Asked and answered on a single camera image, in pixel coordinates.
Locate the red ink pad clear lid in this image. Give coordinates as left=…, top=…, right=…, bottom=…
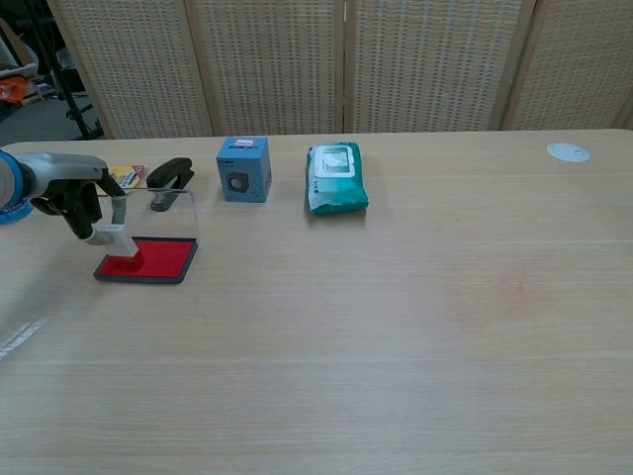
left=93, top=187, right=201, bottom=285

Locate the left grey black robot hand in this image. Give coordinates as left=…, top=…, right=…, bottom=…
left=19, top=151, right=128, bottom=241

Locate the black stapler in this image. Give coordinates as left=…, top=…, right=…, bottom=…
left=145, top=156, right=196, bottom=214

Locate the blue labelled bottle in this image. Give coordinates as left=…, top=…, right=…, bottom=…
left=0, top=199, right=35, bottom=227

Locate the round grey table grommet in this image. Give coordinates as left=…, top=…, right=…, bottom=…
left=545, top=142, right=592, bottom=163

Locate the woven wooden screen panel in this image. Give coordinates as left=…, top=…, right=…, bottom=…
left=500, top=0, right=633, bottom=132
left=342, top=0, right=538, bottom=135
left=184, top=0, right=348, bottom=138
left=45, top=0, right=217, bottom=141

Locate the red and clear stamp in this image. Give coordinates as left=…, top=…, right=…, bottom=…
left=92, top=224, right=147, bottom=269

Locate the black tripod stand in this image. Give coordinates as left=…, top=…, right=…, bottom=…
left=27, top=0, right=106, bottom=141

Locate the green wet wipes pack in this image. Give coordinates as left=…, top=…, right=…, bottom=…
left=304, top=142, right=371, bottom=218

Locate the tool on yellow blister card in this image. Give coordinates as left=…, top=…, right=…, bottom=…
left=98, top=163, right=149, bottom=198

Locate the orange object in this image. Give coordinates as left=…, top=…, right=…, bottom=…
left=0, top=76, right=27, bottom=106

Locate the blue speaker box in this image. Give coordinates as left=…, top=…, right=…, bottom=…
left=215, top=136, right=273, bottom=204

